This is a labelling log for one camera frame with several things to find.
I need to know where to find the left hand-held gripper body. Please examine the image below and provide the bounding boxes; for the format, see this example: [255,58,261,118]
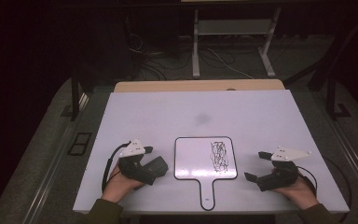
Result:
[117,138,157,187]

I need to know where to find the wooden table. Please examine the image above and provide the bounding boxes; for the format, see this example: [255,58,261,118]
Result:
[114,78,286,93]

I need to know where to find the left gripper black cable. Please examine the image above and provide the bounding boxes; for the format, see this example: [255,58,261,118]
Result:
[101,141,132,194]

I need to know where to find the small handheld whiteboard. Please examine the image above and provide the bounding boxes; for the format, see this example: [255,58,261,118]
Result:
[173,135,239,212]

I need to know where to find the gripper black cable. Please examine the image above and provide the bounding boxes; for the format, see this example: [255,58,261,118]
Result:
[101,141,132,194]
[296,164,352,222]

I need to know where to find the white floor cable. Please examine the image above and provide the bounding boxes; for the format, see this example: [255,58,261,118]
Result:
[206,47,255,80]

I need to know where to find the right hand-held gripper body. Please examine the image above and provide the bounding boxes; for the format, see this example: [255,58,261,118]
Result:
[255,146,312,192]

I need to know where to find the black metal stand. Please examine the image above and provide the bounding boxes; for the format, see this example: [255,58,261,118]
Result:
[60,66,90,122]

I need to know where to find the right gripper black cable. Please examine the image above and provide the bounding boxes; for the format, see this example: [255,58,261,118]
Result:
[296,164,352,222]

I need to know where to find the person's right hand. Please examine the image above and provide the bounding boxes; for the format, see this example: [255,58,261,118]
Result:
[271,169,320,210]

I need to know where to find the black whiteboard eraser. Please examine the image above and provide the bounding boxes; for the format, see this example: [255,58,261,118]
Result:
[141,155,170,180]

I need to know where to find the person's left hand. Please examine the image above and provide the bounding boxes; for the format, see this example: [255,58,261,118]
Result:
[101,165,145,203]

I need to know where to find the white metal stand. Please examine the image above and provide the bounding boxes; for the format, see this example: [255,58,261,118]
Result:
[191,7,282,79]

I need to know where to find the tangle of floor cables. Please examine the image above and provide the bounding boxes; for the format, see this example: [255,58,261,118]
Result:
[125,32,200,81]

